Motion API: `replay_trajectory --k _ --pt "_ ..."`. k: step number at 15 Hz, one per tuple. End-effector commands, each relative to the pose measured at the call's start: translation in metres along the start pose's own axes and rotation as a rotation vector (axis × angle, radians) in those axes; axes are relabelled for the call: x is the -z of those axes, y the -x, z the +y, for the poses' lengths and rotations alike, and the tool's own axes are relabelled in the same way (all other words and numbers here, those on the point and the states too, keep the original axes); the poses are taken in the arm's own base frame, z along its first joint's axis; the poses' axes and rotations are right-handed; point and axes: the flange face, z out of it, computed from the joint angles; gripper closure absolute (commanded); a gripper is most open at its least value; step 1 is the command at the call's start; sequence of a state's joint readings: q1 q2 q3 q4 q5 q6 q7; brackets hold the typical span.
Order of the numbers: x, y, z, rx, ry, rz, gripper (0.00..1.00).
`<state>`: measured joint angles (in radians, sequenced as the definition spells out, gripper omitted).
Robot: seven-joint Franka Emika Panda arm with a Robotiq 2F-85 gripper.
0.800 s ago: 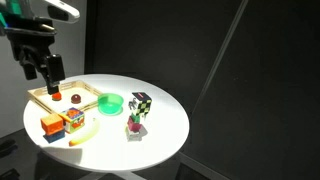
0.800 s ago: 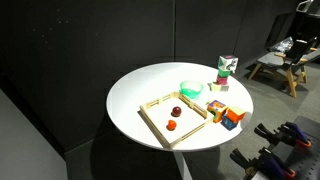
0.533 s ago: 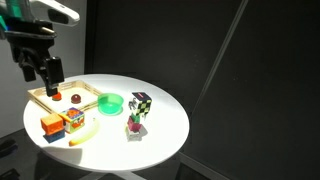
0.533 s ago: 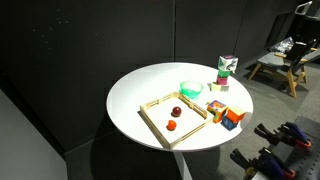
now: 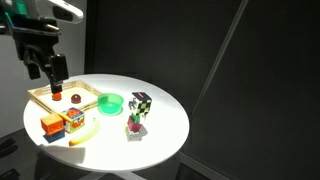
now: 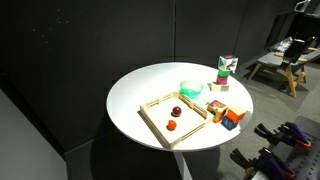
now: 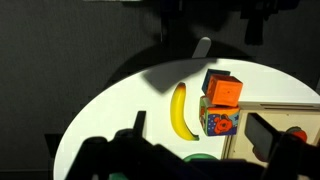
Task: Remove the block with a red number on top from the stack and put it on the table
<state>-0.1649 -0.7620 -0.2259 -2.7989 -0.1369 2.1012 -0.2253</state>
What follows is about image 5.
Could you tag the small grey block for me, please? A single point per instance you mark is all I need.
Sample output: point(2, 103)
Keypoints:
point(133, 135)

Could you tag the dark red toy ball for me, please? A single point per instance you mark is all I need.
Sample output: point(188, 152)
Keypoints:
point(76, 99)

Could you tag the yellow toy banana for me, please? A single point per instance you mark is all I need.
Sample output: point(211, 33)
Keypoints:
point(87, 135)

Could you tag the white table pedestal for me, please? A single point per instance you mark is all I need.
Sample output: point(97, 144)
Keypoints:
point(128, 175)

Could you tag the small green block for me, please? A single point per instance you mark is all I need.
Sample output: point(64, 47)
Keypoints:
point(136, 118)

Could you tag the green plastic bowl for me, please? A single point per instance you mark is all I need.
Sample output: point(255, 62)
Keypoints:
point(110, 104)

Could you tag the checkered zebra picture block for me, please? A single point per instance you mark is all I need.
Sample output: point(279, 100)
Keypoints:
point(142, 105)

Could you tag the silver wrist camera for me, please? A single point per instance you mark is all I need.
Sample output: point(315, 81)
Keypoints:
point(58, 8)

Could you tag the orange toy block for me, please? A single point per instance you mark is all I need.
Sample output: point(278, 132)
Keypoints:
point(51, 123)

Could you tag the colourful picture cube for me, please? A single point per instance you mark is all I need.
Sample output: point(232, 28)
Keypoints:
point(73, 120)

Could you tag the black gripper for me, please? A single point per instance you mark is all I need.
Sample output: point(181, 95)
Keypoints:
point(35, 36)

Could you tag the blue toy block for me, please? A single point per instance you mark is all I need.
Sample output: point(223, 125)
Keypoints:
point(55, 136)

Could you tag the light wooden tray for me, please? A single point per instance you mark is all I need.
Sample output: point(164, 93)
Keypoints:
point(41, 98)

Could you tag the orange toy ball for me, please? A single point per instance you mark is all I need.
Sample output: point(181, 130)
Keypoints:
point(56, 97)

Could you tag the small magenta block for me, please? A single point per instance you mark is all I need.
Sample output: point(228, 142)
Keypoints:
point(134, 124)

